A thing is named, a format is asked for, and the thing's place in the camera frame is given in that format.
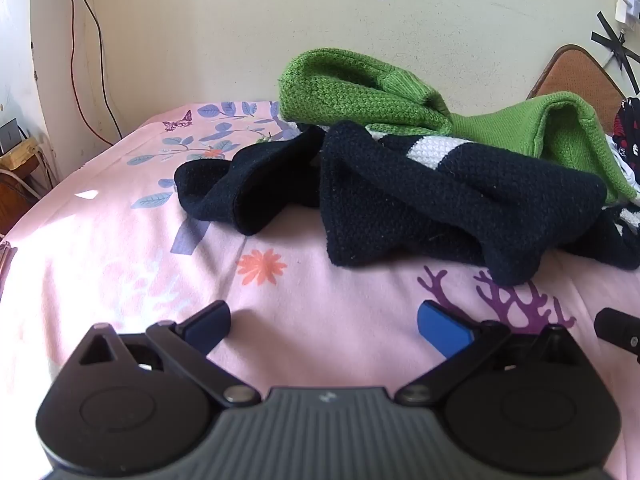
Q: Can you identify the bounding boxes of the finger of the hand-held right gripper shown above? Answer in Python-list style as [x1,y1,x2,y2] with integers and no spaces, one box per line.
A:
[594,307,640,361]

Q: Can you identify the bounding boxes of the wooden cabinet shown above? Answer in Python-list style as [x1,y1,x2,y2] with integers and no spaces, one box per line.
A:
[0,169,42,237]

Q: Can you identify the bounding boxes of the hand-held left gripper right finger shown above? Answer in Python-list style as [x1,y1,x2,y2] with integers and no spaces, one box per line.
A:
[394,300,587,406]

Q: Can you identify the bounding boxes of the black wall cable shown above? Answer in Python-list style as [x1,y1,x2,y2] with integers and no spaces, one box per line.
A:
[74,0,124,142]

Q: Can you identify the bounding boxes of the brown padded headboard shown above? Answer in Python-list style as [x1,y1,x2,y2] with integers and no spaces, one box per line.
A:
[526,44,629,133]

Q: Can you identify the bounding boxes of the yellow power strip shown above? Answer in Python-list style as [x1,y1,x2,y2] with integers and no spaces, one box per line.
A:
[0,137,44,172]

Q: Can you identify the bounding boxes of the white garment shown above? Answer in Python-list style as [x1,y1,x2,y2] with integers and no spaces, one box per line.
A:
[606,134,640,200]

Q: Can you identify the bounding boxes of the black garment with red print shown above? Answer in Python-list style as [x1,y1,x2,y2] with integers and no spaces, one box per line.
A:
[612,96,640,162]

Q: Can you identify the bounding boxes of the red wall cable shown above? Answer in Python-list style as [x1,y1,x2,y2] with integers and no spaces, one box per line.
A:
[66,0,114,146]

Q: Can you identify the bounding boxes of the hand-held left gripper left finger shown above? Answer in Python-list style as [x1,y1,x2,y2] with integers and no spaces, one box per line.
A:
[71,300,261,408]

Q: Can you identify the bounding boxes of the pink floral bed sheet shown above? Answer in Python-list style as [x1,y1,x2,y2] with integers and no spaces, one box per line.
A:
[0,100,640,480]

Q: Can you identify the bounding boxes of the green black white knit sweater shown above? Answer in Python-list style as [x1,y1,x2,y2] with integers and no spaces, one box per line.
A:
[174,48,640,286]

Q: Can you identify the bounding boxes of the white cables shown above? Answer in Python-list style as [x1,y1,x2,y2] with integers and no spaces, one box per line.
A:
[0,149,58,198]

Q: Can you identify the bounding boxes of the black tape strips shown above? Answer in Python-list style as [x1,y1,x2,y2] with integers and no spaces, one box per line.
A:
[590,9,640,92]

